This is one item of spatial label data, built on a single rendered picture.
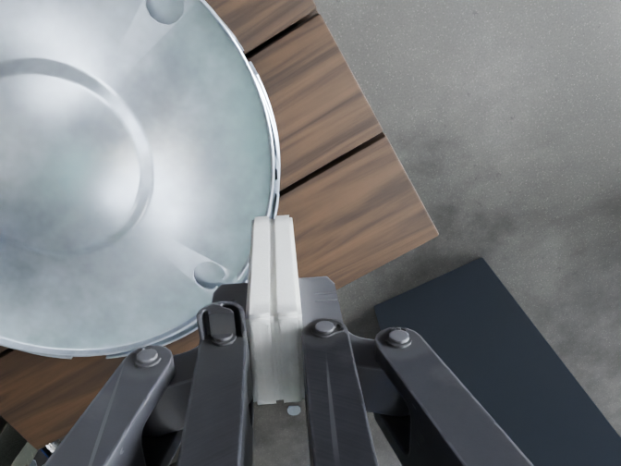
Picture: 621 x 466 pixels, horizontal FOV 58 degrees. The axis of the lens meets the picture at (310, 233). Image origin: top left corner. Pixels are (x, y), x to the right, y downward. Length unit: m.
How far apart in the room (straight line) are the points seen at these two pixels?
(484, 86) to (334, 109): 0.42
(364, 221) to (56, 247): 0.22
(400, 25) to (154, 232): 0.47
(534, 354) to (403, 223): 0.30
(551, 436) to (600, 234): 0.41
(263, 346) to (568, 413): 0.49
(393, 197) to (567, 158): 0.48
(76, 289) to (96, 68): 0.16
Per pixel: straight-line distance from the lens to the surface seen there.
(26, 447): 0.72
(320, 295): 0.17
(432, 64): 0.77
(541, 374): 0.66
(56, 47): 0.38
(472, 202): 0.84
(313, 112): 0.40
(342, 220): 0.43
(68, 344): 0.46
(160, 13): 0.37
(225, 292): 0.18
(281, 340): 0.15
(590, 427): 0.60
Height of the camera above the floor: 0.74
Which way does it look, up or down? 67 degrees down
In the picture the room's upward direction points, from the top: 173 degrees clockwise
